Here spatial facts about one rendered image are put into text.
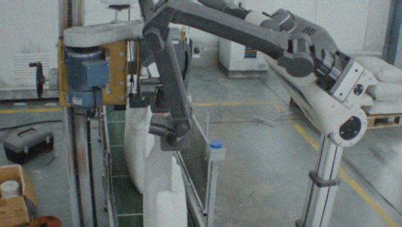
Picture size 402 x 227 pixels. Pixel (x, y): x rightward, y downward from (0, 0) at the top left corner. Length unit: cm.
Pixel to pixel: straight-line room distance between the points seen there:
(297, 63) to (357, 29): 621
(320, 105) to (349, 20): 584
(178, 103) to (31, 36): 363
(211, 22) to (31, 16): 380
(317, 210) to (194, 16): 102
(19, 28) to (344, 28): 484
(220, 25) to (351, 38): 626
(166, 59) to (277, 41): 30
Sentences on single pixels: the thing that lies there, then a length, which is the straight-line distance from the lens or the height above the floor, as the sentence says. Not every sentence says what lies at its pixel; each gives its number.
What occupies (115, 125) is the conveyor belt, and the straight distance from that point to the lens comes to 348.
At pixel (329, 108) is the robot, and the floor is 132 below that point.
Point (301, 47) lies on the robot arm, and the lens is 117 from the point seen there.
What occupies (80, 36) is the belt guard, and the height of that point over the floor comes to 141.
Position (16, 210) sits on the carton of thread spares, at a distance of 299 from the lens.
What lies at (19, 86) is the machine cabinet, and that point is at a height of 21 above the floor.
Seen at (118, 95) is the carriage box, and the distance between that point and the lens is 209.
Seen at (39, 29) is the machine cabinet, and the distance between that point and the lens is 481.
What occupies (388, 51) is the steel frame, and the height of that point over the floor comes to 29.
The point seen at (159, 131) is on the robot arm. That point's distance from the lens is 145.
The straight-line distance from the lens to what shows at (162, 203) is 183.
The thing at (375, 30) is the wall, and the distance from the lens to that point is 756.
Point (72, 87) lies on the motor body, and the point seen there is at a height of 118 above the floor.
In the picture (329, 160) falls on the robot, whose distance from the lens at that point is 172.
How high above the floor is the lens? 180
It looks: 22 degrees down
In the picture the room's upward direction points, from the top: 4 degrees clockwise
